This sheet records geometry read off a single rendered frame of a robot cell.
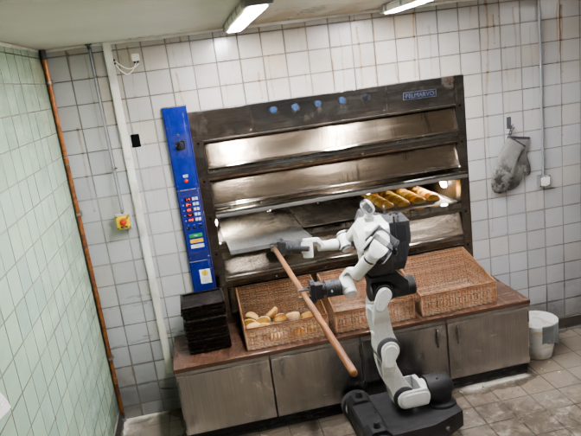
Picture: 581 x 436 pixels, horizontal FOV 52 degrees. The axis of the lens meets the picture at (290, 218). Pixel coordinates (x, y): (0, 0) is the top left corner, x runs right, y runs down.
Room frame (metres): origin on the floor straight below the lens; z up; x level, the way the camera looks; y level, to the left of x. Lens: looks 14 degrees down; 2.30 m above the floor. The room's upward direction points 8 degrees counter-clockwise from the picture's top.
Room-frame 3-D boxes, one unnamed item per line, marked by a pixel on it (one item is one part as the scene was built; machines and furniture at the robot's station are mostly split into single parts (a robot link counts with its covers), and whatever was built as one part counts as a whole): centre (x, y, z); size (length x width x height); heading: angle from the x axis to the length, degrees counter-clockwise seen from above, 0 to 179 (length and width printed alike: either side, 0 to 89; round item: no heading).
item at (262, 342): (3.78, 0.15, 0.72); 0.56 x 0.49 x 0.28; 98
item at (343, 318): (3.86, -0.44, 0.72); 0.56 x 0.49 x 0.28; 98
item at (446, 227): (4.12, -0.38, 1.02); 1.79 x 0.11 x 0.19; 98
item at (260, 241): (3.92, 0.17, 1.19); 0.55 x 0.36 x 0.03; 100
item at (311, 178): (4.12, -0.38, 1.54); 1.79 x 0.11 x 0.19; 98
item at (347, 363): (2.81, -0.02, 1.19); 1.71 x 0.03 x 0.03; 10
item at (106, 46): (3.91, 1.00, 1.45); 0.05 x 0.02 x 2.30; 98
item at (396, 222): (3.26, -0.50, 1.27); 0.34 x 0.30 x 0.36; 1
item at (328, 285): (2.84, -0.11, 1.19); 0.12 x 0.10 x 0.13; 99
